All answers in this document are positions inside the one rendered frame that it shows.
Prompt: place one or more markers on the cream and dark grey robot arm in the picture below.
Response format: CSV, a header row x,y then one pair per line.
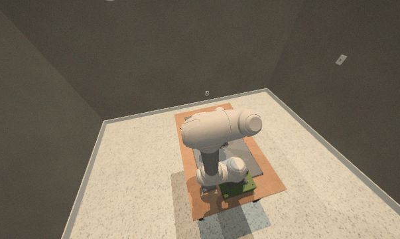
x,y
208,131

